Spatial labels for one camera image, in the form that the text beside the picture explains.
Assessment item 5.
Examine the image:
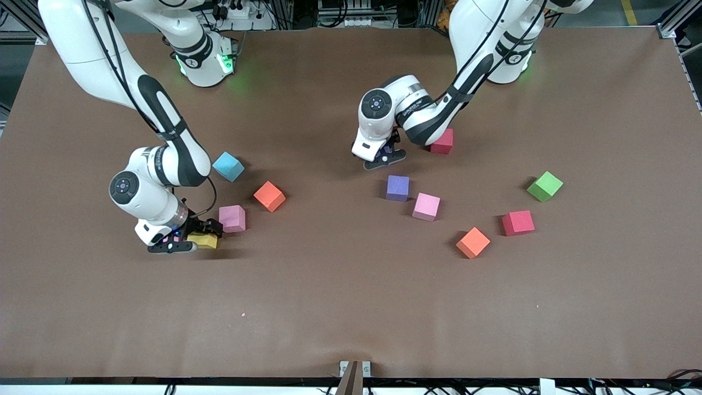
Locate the orange foam block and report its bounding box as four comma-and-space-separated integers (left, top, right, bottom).
253, 180, 287, 213
456, 227, 491, 259

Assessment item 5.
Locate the blue foam block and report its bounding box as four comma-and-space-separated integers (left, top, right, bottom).
212, 151, 246, 183

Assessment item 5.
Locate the aluminium frame rail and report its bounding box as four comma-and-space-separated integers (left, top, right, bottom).
655, 8, 702, 40
0, 0, 50, 46

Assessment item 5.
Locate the green foam block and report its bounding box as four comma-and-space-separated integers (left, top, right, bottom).
526, 171, 564, 203

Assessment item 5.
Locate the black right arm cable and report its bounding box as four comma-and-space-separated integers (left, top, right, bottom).
82, 0, 218, 220

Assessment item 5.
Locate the red foam block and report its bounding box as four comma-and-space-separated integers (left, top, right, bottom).
501, 210, 536, 237
429, 129, 455, 155

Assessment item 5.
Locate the metal table edge bracket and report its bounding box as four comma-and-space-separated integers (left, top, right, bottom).
339, 360, 372, 378

